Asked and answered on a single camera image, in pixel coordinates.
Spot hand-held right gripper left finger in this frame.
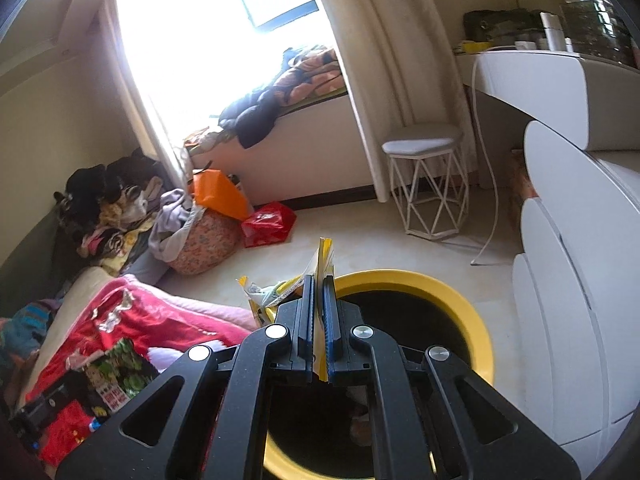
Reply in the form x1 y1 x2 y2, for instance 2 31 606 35
55 275 318 480

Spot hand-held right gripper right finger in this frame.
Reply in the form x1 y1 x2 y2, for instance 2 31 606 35
322 275 582 480

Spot yellow snack wrapper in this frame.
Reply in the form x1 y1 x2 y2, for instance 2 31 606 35
236 236 337 386

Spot yellow rimmed black trash bin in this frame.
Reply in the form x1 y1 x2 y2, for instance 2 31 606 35
261 269 496 479

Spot red snack packet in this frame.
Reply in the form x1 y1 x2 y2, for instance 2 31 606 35
36 399 97 467

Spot blue patterned cloth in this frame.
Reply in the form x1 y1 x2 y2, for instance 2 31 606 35
0 299 64 377

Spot green snack packet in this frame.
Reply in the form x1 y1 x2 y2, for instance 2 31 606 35
83 338 161 417

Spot red plastic shopping bag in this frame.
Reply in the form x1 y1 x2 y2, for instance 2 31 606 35
240 201 298 249

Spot floral laundry basket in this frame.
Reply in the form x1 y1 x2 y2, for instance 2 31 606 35
164 206 244 277

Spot beige mattress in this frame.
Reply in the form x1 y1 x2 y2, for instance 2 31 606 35
34 265 127 342

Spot orange shopping bag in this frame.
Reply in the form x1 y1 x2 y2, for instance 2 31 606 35
191 168 257 222

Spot red floral blanket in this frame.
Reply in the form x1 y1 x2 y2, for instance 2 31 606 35
20 274 262 467

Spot white window seat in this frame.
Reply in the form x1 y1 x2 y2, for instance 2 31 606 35
189 87 382 207

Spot green headboard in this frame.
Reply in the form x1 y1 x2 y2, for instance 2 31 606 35
0 195 82 322

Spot lavender grey garment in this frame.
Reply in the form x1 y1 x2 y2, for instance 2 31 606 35
148 187 207 264

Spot small heap of clothes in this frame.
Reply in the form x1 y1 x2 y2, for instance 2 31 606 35
181 126 227 157

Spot dark padded jacket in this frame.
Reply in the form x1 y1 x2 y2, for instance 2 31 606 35
216 86 282 151

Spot pile of mixed clothes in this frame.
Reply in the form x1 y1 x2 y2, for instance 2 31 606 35
54 154 174 274

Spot orange patterned box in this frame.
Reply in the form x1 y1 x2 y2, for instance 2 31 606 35
509 146 539 232

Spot orange patterned blanket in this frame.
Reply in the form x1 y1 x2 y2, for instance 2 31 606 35
271 46 349 107

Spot white scalloped drawer cabinet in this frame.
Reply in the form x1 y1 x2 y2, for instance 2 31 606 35
510 120 640 447

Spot cream curtain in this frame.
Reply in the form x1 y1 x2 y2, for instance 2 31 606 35
96 0 197 197
304 0 477 204

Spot window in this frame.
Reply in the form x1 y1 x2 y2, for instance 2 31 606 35
119 0 331 113

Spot white dressing table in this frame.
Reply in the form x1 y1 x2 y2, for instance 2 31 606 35
454 49 640 154

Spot dark bag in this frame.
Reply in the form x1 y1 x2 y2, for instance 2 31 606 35
461 8 544 44

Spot white cosmetic bottles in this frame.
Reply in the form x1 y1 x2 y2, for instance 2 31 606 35
539 11 575 52

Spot clear cosmetics organizer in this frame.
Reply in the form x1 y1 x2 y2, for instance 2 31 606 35
559 0 637 69

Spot white wire frame stool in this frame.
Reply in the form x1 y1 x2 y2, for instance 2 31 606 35
381 122 472 242

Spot white cable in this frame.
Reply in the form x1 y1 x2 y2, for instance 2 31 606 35
469 44 532 268

